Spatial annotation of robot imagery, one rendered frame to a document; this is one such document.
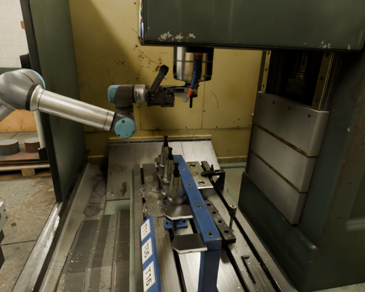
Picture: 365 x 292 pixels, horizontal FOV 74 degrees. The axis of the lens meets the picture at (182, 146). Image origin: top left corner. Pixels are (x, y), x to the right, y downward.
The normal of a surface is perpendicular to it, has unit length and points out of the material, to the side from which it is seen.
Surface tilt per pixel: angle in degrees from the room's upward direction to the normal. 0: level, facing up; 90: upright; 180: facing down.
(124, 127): 90
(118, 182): 24
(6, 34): 90
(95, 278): 8
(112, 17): 90
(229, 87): 90
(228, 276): 0
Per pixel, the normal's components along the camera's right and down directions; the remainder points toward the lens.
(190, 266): 0.04, -0.93
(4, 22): 0.24, 0.37
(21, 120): 0.25, 0.13
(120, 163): 0.11, -0.70
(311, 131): -0.98, 0.04
